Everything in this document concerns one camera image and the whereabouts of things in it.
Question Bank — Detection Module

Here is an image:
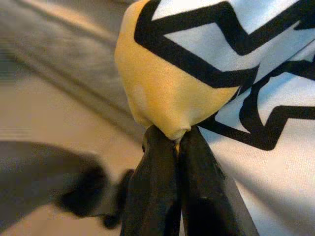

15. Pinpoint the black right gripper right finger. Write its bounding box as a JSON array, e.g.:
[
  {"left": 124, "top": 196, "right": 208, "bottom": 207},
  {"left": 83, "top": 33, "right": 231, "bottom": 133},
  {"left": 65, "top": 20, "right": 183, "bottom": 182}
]
[{"left": 178, "top": 125, "right": 259, "bottom": 236}]

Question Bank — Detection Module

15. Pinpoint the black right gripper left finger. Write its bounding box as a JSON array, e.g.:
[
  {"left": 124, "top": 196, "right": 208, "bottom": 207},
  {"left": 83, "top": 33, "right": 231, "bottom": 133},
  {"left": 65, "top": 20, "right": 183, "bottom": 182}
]
[{"left": 121, "top": 125, "right": 182, "bottom": 236}]

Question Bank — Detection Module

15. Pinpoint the yellow egg cartoon print blanket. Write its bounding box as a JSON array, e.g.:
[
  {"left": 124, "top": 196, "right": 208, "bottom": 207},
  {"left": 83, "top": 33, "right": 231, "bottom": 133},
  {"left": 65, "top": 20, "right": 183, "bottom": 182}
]
[{"left": 115, "top": 0, "right": 315, "bottom": 236}]

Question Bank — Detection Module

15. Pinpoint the grey-beige bed frame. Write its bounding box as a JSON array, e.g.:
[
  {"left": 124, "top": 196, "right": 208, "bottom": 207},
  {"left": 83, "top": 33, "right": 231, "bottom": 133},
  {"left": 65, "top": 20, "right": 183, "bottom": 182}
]
[{"left": 0, "top": 0, "right": 148, "bottom": 139}]

